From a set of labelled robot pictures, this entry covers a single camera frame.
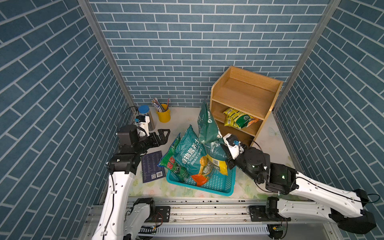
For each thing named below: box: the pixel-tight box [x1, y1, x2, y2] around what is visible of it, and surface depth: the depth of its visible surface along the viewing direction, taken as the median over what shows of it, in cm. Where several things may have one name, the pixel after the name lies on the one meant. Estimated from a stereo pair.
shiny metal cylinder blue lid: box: [138, 105, 155, 131], surface depth 97 cm
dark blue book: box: [141, 150, 166, 184], surface depth 90 cm
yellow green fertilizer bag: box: [223, 108, 260, 129], surface depth 90 cm
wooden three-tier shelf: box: [210, 66, 284, 146], surface depth 88 cm
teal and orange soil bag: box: [174, 125, 214, 187], surface depth 76 cm
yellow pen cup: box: [156, 104, 171, 123], surface depth 111 cm
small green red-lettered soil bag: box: [157, 132, 193, 182], surface depth 75 cm
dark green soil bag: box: [197, 100, 228, 176], surface depth 60 cm
